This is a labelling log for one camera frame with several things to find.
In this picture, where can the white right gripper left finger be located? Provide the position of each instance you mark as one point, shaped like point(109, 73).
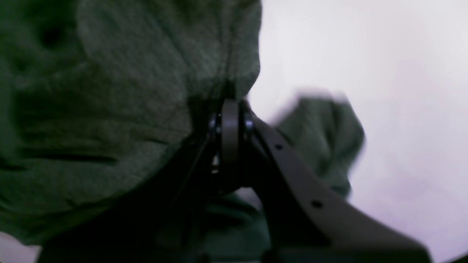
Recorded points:
point(161, 221)

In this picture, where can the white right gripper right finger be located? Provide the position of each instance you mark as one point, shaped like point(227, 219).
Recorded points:
point(307, 221)

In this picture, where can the dark green t-shirt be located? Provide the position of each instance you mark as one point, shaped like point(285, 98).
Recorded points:
point(96, 97)

